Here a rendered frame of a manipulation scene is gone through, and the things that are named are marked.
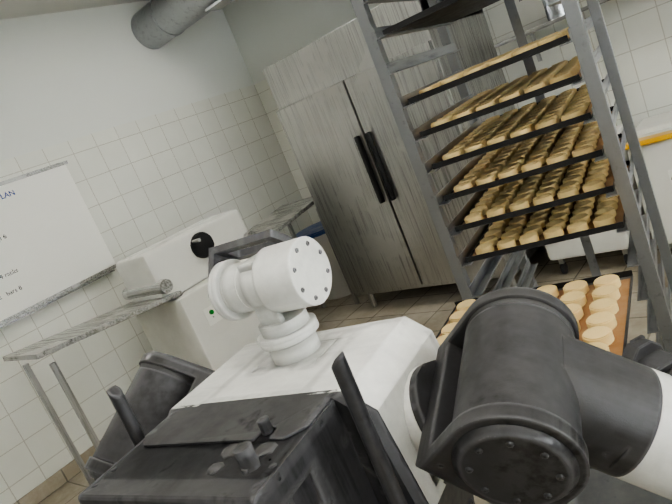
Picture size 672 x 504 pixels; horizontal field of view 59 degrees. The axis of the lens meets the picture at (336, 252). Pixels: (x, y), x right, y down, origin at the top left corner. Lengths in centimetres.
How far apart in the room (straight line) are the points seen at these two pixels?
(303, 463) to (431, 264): 385
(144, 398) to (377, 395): 32
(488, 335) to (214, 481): 23
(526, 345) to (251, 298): 26
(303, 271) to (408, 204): 362
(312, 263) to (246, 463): 20
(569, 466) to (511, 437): 4
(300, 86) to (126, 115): 146
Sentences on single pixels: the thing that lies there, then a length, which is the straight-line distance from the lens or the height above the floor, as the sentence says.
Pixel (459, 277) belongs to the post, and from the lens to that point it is 165.
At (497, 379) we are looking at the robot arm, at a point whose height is 133.
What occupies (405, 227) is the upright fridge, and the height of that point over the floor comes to 63.
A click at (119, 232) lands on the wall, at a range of 480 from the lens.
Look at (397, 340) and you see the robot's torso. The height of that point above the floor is 133.
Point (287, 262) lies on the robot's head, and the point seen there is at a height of 143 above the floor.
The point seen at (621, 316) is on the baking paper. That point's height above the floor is 100.
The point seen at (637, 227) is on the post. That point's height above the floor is 104.
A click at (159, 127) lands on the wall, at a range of 521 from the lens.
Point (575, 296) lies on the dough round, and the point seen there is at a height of 102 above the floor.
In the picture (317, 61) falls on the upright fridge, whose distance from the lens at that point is 433.
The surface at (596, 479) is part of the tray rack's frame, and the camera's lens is 223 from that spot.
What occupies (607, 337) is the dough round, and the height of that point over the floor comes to 102.
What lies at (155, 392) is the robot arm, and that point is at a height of 133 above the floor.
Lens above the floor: 154
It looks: 12 degrees down
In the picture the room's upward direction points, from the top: 23 degrees counter-clockwise
